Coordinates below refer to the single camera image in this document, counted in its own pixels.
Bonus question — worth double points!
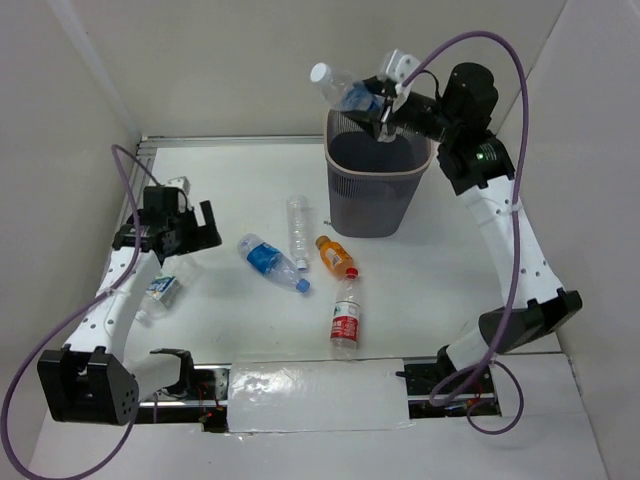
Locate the blue label bottle white cap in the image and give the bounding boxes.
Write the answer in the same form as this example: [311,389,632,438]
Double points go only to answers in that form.
[310,62,397,143]

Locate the red label bottle red cap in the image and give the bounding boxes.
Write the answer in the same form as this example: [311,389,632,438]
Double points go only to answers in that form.
[330,267,362,359]

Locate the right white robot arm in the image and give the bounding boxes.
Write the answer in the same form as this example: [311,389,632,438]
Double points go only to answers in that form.
[345,63,583,392]

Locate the clear bottle under left arm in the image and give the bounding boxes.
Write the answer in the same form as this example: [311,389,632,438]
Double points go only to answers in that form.
[135,256,202,325]

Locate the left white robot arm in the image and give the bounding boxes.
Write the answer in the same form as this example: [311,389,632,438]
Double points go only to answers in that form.
[37,177,222,425]

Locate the grey mesh waste bin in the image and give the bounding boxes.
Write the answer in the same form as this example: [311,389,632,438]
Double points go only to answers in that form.
[324,110,432,238]

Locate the clear unlabelled plastic bottle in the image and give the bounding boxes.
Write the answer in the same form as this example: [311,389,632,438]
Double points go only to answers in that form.
[286,195,309,272]

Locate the orange juice bottle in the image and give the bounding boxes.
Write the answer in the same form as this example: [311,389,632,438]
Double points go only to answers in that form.
[315,235,354,278]

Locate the white taped front panel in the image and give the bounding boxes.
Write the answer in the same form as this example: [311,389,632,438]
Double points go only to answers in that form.
[227,359,411,433]

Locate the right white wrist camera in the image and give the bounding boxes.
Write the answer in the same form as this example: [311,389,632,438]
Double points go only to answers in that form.
[377,49,420,94]

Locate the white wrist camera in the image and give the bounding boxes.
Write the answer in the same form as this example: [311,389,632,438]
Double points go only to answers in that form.
[377,49,420,94]
[166,176,191,195]

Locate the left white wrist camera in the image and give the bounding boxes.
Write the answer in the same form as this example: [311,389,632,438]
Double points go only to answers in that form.
[166,176,191,195]

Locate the aluminium frame rail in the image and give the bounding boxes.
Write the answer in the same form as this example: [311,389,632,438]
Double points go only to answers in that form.
[77,133,496,362]

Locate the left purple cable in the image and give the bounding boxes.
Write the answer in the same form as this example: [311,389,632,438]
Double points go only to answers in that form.
[0,144,174,477]

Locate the purple cable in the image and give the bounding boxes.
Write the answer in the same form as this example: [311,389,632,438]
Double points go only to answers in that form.
[0,144,174,477]
[402,30,531,435]

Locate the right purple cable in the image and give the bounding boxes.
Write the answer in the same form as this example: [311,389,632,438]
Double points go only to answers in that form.
[402,30,531,435]

